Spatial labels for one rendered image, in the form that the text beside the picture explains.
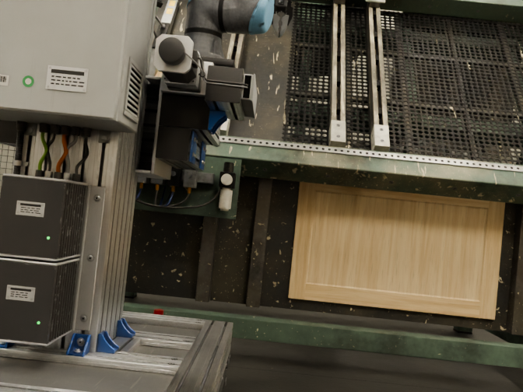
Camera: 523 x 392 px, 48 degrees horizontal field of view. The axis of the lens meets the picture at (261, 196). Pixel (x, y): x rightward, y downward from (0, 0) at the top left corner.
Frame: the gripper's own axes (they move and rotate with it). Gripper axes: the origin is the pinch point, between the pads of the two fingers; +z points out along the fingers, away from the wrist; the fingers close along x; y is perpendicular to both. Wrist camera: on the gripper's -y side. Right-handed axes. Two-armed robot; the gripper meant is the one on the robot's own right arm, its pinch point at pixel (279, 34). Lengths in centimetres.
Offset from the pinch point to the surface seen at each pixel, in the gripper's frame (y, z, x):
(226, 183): -33, 52, 14
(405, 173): -20, 45, -55
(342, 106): 9.5, 29.2, -29.7
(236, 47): 42.0, 15.5, 20.3
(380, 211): -5, 70, -52
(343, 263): -16, 92, -38
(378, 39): 56, 8, -47
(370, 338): -48, 106, -48
